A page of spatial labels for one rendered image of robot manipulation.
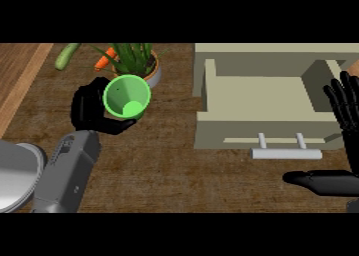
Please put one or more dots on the green cucumber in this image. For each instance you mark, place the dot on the green cucumber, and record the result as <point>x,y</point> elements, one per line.
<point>68,56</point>

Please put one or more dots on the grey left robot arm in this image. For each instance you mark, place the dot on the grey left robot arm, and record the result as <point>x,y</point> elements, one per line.
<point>44,173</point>

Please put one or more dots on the green cup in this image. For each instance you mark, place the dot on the green cup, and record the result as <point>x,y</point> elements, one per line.
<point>127,96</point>

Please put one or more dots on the orange carrot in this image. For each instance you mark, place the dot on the orange carrot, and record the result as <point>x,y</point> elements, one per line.
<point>104,60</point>

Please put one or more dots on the beige open drawer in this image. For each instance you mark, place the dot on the beige open drawer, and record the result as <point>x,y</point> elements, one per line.
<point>265,106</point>

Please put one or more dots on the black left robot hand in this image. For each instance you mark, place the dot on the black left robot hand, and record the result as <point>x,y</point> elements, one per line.
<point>88,110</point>

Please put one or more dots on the beige cabinet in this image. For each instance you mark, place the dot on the beige cabinet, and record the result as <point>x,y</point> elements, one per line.
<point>286,56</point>

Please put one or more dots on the green potted plant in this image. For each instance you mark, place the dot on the green potted plant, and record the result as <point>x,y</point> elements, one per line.
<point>138,63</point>

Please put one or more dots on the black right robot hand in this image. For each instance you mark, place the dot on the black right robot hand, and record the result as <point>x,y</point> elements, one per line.
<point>345,110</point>

